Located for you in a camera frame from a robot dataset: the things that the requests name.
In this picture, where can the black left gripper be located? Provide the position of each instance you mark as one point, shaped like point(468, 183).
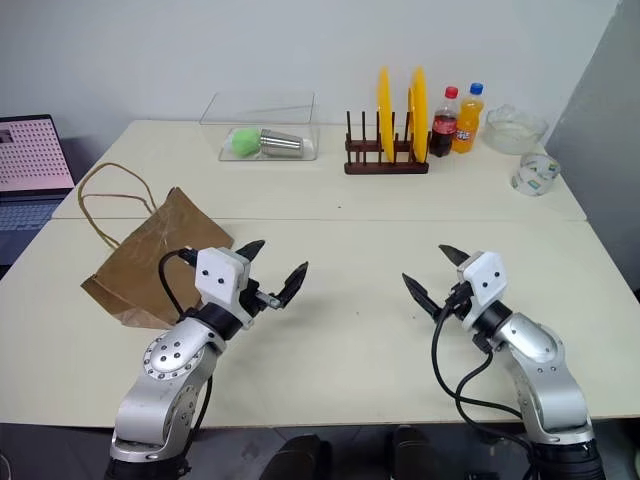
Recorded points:
point(252, 297)

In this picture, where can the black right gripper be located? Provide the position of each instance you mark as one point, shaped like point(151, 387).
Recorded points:
point(459, 299)

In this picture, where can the brown paper bag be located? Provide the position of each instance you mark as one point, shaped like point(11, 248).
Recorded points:
point(140, 265)

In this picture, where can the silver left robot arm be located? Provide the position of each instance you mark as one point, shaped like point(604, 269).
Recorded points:
point(165, 370)

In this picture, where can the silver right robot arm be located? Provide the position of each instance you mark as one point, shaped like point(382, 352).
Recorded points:
point(545, 380)

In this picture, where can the dark wooden dish rack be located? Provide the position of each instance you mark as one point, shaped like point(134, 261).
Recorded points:
point(385, 166)

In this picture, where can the stainless steel cup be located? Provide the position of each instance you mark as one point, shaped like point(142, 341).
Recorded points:
point(280, 143)

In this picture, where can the green sponge ball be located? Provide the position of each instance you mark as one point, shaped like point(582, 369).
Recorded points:
point(244, 142)

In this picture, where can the clear tape roll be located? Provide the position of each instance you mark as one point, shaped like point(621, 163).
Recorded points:
point(535, 175)

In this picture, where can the cola bottle red cap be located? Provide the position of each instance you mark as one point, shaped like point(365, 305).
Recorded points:
point(444, 127)

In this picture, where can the clear plastic box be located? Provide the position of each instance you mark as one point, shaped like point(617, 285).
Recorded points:
point(270, 115)

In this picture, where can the orange soda bottle blue cap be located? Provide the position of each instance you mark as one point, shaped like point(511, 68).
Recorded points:
point(467, 125)

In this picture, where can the yellow plate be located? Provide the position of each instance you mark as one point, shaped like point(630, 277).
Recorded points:
point(385, 115)
point(419, 115)

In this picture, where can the clear glass bowl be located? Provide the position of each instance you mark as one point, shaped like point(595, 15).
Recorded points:
point(515, 130)

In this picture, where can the dark rounded shape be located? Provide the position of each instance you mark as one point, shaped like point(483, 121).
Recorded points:
point(300, 457)
point(415, 452)

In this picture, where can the laptop with pink screen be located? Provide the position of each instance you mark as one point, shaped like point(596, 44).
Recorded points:
point(30, 155)

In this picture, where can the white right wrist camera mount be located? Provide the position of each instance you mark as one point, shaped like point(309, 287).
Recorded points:
point(484, 282)

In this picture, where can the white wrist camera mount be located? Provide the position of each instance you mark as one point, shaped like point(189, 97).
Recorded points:
point(484, 282)
point(219, 275)

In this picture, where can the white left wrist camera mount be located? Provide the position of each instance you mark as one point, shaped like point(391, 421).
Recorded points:
point(219, 275)

